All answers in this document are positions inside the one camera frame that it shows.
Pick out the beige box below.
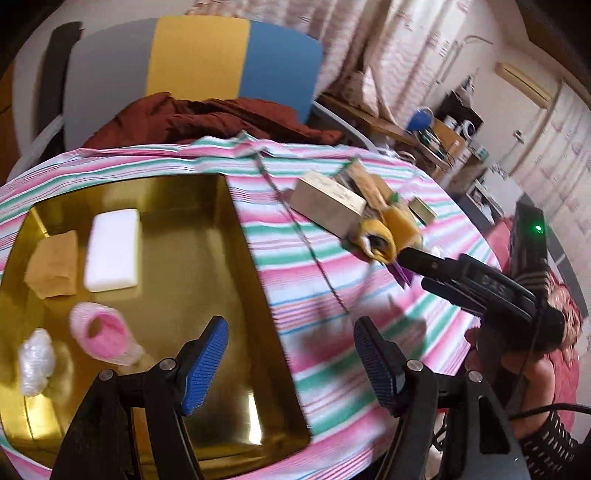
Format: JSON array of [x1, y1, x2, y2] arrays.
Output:
[[288, 173, 365, 238]]

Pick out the cardboard box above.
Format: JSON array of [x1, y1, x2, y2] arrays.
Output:
[[342, 69, 370, 100]]

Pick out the person's right hand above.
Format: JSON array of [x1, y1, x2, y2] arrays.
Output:
[[464, 323, 561, 444]]

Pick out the striped tablecloth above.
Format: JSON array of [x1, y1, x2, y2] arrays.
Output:
[[0, 131, 502, 480]]

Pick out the black cabinet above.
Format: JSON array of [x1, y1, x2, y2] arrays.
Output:
[[436, 90, 483, 134]]

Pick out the yellow sponge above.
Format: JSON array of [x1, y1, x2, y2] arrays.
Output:
[[385, 205, 423, 250]]

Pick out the person's right forearm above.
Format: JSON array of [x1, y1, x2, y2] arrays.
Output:
[[512, 408, 580, 480]]

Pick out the air conditioner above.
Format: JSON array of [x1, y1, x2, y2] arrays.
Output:
[[494, 62, 555, 104]]

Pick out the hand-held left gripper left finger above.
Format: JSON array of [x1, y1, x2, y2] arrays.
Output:
[[50, 315, 230, 480]]

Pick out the white storage shelf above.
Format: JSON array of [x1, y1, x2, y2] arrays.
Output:
[[465, 179, 505, 219]]

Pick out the tan sponge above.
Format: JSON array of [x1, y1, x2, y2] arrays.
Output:
[[24, 229, 79, 299]]

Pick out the black cable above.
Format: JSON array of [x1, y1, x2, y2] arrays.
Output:
[[508, 295, 591, 418]]

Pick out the purple packet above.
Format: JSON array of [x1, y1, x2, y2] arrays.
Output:
[[390, 261, 411, 289]]

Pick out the white sponge block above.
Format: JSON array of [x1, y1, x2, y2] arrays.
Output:
[[84, 209, 140, 292]]

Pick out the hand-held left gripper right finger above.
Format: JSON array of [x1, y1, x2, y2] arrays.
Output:
[[353, 316, 532, 480]]

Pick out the small green box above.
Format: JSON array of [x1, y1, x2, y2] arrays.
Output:
[[409, 196, 437, 226]]

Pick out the blue jug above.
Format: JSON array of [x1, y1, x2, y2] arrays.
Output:
[[406, 106, 435, 132]]

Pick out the grey yellow blue chair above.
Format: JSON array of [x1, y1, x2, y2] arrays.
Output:
[[11, 16, 370, 160]]

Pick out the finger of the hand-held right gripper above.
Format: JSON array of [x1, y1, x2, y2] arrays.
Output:
[[419, 272, 509, 324], [398, 247, 539, 301]]

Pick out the tan striped packet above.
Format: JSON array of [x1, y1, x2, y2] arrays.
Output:
[[344, 161, 393, 208]]

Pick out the wooden cabinet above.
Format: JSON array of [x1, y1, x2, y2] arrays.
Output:
[[429, 120, 467, 160]]

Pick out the pink bedding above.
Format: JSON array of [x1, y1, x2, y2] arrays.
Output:
[[489, 215, 587, 384]]

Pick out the pink knitted sock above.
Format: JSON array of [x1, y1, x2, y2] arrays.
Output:
[[68, 302, 144, 367]]

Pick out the maroon jacket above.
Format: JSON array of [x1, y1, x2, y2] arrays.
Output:
[[85, 91, 345, 151]]

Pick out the wooden side table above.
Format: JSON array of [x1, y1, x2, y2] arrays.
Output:
[[318, 92, 421, 144]]

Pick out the pink patterned curtain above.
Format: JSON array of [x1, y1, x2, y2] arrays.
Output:
[[505, 80, 591, 241], [185, 0, 481, 116]]

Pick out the gold metal tray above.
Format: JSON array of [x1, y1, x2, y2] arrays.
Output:
[[0, 173, 311, 467]]

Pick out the clear plastic wrap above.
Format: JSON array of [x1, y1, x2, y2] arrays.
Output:
[[17, 328, 56, 398]]

